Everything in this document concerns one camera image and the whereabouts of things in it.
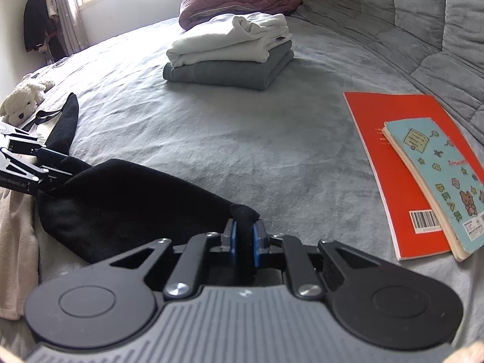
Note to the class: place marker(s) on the grey patterned curtain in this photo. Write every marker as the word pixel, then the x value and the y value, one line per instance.
pixel 68 15

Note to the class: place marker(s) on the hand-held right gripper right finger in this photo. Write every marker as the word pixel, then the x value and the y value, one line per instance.
pixel 258 245

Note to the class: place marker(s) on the folded grey garment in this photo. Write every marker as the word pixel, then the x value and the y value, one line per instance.
pixel 234 73

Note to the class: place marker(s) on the red book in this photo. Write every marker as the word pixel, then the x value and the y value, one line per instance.
pixel 378 143

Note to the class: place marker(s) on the hanging dark clothes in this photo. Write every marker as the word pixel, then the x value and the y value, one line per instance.
pixel 36 22

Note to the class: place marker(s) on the folded white garment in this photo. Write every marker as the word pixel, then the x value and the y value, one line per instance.
pixel 227 41

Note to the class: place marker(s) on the bed with grey sheet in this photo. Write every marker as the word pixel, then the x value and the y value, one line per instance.
pixel 264 140

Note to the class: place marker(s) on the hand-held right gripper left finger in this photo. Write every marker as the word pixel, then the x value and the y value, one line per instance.
pixel 233 242

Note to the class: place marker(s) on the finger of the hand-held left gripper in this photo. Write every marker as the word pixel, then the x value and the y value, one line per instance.
pixel 53 155
pixel 53 179

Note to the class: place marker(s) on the black and cream sweatshirt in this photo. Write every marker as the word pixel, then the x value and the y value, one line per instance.
pixel 132 204

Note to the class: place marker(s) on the light blue cartoon notebook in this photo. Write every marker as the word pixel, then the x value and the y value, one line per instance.
pixel 438 174

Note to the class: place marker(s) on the white plush dog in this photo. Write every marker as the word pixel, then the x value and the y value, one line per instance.
pixel 22 102

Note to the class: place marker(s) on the grey quilted headboard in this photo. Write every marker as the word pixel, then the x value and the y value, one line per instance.
pixel 416 19

